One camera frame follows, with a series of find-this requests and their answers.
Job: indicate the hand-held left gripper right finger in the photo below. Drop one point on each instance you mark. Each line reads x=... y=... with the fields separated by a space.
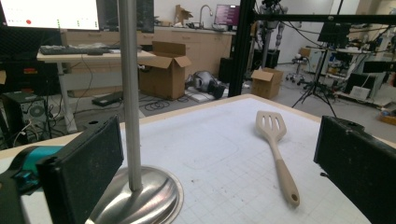
x=358 y=161

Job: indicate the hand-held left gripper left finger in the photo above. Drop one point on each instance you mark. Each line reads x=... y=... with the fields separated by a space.
x=84 y=165

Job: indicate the silver metal stand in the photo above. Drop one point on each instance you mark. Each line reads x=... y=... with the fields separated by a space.
x=130 y=93

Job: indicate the beige slotted spatula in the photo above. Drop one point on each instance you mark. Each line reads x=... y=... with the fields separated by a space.
x=274 y=130

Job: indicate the black computer tower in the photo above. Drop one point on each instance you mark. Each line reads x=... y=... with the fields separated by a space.
x=28 y=112

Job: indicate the black tripod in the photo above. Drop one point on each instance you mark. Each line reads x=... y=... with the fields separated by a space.
x=317 y=81

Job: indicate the light wooden desk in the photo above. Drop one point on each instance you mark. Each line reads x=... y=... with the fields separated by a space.
x=65 y=57

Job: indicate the office stool on wheels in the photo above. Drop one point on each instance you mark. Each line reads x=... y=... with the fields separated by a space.
x=297 y=67

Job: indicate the black keyboard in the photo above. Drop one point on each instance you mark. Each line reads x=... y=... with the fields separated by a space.
x=71 y=50

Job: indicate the large open cardboard box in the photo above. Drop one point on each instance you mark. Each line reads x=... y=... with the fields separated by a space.
x=162 y=77

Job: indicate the small open cardboard box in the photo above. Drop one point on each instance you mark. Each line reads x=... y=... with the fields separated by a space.
x=264 y=85

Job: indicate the grey and black bag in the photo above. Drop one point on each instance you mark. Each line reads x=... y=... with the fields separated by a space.
x=205 y=81

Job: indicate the white lit computer monitor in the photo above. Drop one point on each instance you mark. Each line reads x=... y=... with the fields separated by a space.
x=49 y=12

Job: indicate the dark computer monitor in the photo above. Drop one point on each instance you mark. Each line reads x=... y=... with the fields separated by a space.
x=144 y=15

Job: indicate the grey humanoid robot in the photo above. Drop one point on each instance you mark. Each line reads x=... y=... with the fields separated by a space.
x=270 y=25

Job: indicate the beige cabinet counter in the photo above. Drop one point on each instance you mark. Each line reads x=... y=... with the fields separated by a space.
x=202 y=46

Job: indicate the metal sink faucet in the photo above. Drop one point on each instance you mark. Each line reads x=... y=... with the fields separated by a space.
x=201 y=15

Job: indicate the purple lit monitor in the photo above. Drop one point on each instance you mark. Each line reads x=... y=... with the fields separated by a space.
x=226 y=15

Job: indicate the black metal frame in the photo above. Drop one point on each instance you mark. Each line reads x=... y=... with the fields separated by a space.
x=241 y=46

